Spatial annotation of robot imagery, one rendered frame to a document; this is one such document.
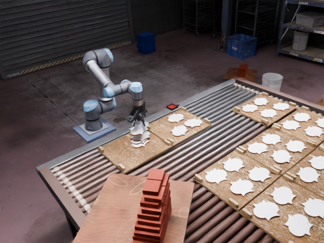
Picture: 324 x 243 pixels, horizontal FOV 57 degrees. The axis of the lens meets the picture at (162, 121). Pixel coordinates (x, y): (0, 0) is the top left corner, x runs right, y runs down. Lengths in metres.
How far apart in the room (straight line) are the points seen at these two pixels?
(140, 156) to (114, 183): 0.40
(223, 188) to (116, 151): 0.80
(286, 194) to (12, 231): 2.39
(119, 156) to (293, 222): 1.14
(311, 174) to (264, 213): 0.45
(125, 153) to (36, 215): 1.40
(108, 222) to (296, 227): 0.93
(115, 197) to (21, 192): 2.01
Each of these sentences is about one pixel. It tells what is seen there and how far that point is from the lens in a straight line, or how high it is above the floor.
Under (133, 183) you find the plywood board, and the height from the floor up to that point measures 1.04.
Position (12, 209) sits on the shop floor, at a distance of 3.39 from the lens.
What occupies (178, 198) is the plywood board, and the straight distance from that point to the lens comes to 1.60.
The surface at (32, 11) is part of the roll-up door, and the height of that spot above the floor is 1.13.
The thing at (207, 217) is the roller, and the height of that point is 0.92.
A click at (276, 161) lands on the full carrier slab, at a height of 0.95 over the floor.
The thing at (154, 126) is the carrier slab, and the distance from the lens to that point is 2.35.
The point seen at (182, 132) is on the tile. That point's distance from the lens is 2.24.
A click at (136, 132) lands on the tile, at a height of 1.04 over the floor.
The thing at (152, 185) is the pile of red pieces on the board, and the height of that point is 1.31.
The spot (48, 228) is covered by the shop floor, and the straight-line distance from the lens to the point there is 3.06.
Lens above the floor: 2.20
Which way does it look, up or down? 32 degrees down
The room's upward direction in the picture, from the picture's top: 4 degrees counter-clockwise
